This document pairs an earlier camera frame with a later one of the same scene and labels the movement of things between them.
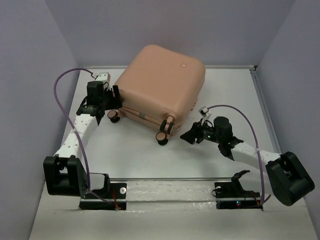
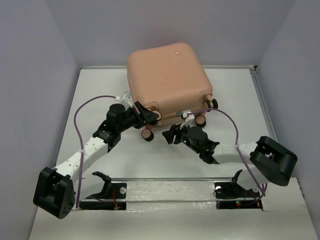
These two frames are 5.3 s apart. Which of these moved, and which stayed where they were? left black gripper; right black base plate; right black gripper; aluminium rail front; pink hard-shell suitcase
Moved: right black gripper; pink hard-shell suitcase; left black gripper
Stayed: right black base plate; aluminium rail front
